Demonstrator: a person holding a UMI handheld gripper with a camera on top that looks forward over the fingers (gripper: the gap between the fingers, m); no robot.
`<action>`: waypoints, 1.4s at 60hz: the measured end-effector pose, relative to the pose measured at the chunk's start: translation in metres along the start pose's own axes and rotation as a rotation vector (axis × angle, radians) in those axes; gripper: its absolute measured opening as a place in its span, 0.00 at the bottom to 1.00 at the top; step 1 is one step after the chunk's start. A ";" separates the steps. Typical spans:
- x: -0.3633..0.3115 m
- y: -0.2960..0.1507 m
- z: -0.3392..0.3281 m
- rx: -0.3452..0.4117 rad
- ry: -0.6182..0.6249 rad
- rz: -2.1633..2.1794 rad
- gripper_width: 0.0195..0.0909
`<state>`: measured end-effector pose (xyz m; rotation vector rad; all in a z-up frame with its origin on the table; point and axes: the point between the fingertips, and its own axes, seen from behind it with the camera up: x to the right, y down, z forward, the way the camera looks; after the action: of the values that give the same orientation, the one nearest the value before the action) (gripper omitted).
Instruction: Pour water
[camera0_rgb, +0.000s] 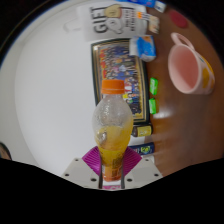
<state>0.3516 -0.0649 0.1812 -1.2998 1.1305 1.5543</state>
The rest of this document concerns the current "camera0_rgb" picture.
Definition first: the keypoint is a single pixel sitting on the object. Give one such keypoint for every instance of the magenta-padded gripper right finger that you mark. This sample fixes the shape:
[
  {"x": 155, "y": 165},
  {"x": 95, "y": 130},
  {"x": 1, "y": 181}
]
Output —
[{"x": 143, "y": 171}]

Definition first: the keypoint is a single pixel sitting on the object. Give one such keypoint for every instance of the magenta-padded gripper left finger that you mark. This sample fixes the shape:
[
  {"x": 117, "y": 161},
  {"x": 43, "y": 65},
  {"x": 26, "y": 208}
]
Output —
[{"x": 80, "y": 171}]

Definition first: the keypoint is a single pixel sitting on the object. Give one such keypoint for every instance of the orange-capped clear drink bottle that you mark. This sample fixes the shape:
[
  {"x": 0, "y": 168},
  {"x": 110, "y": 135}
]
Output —
[{"x": 112, "y": 133}]

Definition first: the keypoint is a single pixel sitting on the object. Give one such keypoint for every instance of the small green box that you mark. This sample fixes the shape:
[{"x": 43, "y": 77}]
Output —
[
  {"x": 153, "y": 86},
  {"x": 152, "y": 106}
]

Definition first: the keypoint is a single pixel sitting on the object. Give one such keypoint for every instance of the framed group photo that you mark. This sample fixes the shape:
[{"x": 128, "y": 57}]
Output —
[{"x": 116, "y": 63}]

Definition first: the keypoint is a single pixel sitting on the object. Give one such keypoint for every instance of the pink ceramic mug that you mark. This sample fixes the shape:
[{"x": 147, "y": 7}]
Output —
[{"x": 186, "y": 68}]

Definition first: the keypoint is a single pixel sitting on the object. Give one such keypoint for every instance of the blue tissue pack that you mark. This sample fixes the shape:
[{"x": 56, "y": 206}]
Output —
[{"x": 144, "y": 48}]

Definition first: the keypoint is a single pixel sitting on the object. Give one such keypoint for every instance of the white paper gift bag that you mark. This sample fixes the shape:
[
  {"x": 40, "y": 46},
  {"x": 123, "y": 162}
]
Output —
[{"x": 103, "y": 21}]

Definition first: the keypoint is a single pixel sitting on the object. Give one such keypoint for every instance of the flat round red coaster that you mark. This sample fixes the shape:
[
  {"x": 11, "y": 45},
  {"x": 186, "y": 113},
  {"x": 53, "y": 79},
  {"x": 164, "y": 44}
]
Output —
[{"x": 178, "y": 18}]

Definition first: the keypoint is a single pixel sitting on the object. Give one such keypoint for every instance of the white remote control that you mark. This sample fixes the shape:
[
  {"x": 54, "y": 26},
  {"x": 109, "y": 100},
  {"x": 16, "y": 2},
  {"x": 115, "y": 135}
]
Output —
[{"x": 160, "y": 6}]

